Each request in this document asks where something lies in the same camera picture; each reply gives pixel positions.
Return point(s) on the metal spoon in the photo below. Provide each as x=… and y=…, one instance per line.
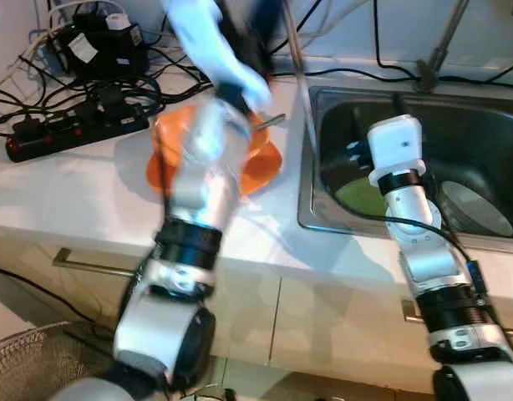
x=273, y=121

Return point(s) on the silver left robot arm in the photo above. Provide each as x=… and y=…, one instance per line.
x=190, y=192

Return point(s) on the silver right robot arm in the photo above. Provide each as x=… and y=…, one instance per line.
x=424, y=251

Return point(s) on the green plate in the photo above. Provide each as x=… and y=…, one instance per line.
x=357, y=200

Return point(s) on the thin translucent tube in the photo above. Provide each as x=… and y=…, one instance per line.
x=299, y=83

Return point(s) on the orange plastic plate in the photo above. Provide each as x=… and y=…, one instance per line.
x=261, y=177

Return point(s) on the steel sink faucet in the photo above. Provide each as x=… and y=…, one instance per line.
x=428, y=75

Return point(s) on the stainless steel bowl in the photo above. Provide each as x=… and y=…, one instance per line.
x=478, y=209

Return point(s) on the stainless steel sink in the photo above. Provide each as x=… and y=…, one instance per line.
x=490, y=142

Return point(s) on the orange plastic bowl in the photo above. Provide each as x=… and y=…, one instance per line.
x=160, y=142

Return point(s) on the black charger box white labels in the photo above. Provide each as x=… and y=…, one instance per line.
x=98, y=50

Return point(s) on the black power strip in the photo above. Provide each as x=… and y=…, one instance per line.
x=73, y=138

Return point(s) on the chrome floor fan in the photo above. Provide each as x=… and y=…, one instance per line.
x=31, y=359

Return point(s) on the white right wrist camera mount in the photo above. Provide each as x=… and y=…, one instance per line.
x=397, y=150

